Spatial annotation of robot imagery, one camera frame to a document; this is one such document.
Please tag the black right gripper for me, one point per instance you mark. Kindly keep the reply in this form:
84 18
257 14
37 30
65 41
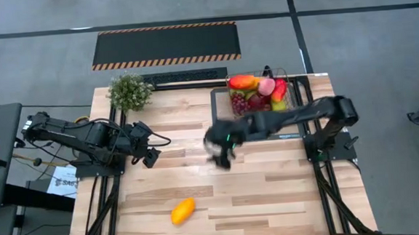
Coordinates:
228 134

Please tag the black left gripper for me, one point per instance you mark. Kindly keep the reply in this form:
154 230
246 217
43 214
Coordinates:
141 134

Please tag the red grape bunch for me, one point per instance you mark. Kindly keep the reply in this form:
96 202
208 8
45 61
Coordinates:
239 104

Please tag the light green pear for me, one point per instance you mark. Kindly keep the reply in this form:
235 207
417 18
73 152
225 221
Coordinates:
237 92

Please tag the yellow apple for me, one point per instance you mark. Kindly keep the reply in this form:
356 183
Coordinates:
278 106

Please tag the red and yellow mango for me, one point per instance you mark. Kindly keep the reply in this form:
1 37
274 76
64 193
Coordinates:
242 82

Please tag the pink peach with green leaf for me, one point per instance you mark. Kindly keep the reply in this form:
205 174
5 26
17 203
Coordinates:
266 86

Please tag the red apple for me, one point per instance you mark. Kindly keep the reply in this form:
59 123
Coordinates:
279 89

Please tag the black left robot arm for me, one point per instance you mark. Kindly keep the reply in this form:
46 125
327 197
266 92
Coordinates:
86 136

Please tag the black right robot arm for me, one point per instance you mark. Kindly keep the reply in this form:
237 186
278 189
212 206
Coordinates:
304 113

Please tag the grey-bordered placement mat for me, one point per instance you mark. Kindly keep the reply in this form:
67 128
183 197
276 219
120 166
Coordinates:
214 110

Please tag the orange yellow mango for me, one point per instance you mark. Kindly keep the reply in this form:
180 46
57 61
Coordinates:
183 210

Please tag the small potted green plant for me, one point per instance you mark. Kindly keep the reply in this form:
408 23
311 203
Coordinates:
129 92

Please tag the black perforated strip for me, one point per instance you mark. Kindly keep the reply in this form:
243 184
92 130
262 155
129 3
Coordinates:
185 76

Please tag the white printed paper sheet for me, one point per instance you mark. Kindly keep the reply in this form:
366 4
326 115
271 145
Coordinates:
62 181

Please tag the black hazard-striped floor mat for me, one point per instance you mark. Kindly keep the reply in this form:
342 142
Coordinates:
165 45

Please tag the dark workstation cart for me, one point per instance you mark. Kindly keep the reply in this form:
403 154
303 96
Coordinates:
2 119

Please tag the small black post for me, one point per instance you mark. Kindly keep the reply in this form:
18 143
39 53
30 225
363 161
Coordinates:
267 71

